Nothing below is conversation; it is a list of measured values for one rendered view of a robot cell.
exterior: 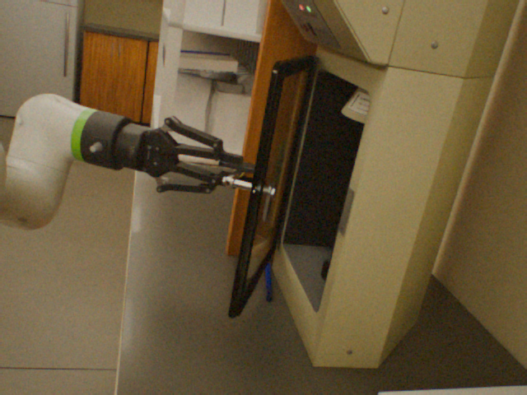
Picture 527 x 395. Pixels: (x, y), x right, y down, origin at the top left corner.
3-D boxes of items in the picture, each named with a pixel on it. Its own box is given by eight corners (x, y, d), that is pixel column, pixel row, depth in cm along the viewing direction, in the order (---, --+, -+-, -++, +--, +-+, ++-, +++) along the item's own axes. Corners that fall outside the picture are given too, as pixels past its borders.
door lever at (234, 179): (268, 183, 88) (271, 167, 87) (254, 199, 79) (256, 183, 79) (237, 174, 89) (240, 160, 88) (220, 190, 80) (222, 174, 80)
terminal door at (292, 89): (274, 249, 111) (314, 53, 98) (231, 323, 83) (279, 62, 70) (270, 248, 111) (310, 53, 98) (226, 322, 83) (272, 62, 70)
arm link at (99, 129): (113, 106, 95) (109, 156, 98) (76, 116, 84) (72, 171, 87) (144, 113, 93) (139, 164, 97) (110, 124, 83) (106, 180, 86)
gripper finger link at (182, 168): (153, 157, 87) (151, 165, 88) (216, 180, 86) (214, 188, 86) (163, 152, 91) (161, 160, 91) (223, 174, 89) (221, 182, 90)
